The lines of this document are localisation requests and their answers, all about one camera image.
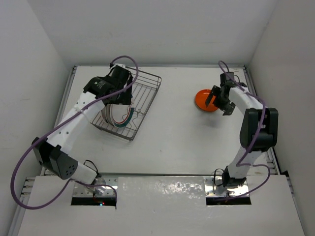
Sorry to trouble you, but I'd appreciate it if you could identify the orange plastic plate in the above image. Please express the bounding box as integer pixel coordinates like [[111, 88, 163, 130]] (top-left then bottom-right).
[[194, 89, 218, 112]]

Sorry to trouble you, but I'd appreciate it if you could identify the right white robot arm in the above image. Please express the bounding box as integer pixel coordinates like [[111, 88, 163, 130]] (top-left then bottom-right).
[[205, 72, 279, 187]]

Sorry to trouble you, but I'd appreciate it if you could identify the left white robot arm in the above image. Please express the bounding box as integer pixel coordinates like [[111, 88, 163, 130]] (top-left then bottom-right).
[[32, 64, 133, 184]]

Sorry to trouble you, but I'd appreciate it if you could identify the white plate red rim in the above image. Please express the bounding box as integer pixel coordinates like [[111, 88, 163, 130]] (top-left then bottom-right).
[[110, 104, 130, 124]]

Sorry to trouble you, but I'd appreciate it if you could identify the white plate grey rim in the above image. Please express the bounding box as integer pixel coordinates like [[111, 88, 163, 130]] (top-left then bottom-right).
[[101, 104, 113, 125]]

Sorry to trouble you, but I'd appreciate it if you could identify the white plate teal rim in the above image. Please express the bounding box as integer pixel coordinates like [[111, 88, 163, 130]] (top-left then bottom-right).
[[113, 106, 134, 128]]

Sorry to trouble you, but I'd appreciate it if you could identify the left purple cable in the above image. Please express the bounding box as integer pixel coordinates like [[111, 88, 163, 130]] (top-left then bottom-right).
[[10, 56, 138, 209]]

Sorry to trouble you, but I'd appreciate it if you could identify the purple cable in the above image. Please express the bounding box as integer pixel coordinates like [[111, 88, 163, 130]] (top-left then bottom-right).
[[214, 60, 271, 202], [10, 56, 138, 209]]

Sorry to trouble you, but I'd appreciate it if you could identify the wire dish rack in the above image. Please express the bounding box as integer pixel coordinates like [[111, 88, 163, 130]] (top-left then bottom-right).
[[92, 71, 161, 142]]

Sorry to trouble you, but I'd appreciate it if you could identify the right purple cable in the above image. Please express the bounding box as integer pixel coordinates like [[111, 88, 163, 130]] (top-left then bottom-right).
[[214, 60, 271, 202]]

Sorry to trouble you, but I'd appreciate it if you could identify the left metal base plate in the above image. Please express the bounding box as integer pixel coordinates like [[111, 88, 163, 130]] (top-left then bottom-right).
[[73, 176, 118, 198]]

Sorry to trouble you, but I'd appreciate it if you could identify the metal base plate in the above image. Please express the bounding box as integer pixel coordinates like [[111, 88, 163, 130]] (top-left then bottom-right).
[[204, 176, 250, 198], [73, 176, 118, 198]]

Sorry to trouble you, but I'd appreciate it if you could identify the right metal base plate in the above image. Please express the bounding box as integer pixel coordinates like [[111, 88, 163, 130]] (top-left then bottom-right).
[[204, 176, 250, 198]]

